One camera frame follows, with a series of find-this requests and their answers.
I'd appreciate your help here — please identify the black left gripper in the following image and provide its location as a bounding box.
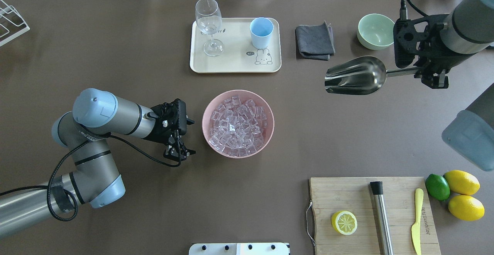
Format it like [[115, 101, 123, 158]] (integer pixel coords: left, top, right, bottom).
[[144, 99, 196, 161]]

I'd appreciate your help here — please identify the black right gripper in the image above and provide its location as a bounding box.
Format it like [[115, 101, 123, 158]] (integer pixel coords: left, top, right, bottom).
[[393, 14, 475, 89]]

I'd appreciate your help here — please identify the clear ice cubes pile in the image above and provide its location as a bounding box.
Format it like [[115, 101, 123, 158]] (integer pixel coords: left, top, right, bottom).
[[208, 95, 268, 157]]

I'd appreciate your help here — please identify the steel ice scoop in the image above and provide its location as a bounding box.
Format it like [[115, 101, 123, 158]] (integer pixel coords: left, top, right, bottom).
[[324, 55, 422, 95]]

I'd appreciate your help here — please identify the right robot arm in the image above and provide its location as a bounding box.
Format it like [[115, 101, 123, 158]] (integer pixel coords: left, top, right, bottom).
[[393, 0, 494, 171]]

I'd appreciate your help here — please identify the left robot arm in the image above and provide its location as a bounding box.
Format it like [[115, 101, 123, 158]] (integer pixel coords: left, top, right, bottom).
[[0, 88, 195, 238]]

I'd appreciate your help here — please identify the light blue cup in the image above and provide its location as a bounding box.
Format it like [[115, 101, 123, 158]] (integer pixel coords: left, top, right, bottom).
[[249, 17, 274, 49]]

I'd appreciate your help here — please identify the pink bowl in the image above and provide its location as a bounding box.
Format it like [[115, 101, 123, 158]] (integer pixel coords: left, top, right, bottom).
[[202, 90, 275, 159]]

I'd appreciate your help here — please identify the mint green bowl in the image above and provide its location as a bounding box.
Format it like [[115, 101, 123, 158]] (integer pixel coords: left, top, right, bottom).
[[357, 14, 395, 51]]

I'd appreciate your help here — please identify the whole lemon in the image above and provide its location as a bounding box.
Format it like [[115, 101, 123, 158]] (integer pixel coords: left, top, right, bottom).
[[443, 169, 480, 196], [448, 195, 485, 221]]

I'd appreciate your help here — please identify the green lime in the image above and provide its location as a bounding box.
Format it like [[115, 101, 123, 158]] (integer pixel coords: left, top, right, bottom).
[[425, 174, 451, 201]]

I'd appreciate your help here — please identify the steel muddler black tip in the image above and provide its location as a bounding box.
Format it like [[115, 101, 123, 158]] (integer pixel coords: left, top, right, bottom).
[[369, 181, 394, 255]]

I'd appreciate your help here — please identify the cream rabbit tray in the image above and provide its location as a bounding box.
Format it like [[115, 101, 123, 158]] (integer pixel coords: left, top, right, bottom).
[[190, 18, 282, 74]]

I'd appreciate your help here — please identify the grey folded cloth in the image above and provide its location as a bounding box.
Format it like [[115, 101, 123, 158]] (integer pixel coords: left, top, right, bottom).
[[295, 21, 336, 61]]

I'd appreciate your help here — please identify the clear wine glass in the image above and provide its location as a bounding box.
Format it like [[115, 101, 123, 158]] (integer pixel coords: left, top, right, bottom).
[[195, 0, 223, 57]]

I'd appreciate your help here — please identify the yellow plastic knife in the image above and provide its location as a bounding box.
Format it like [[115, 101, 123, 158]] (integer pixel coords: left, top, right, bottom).
[[411, 188, 424, 255]]

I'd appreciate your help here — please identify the bamboo cutting board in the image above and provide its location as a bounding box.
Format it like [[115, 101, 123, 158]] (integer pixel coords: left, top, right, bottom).
[[309, 177, 426, 255]]

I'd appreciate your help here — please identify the half lemon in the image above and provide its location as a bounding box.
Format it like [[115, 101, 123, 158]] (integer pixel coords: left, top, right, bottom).
[[331, 210, 358, 235]]

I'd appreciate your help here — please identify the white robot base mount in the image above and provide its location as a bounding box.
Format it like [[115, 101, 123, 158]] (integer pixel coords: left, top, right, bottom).
[[188, 242, 291, 255]]

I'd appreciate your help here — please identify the white wire cup rack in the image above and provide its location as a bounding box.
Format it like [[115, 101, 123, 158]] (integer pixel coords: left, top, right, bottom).
[[0, 0, 30, 46]]

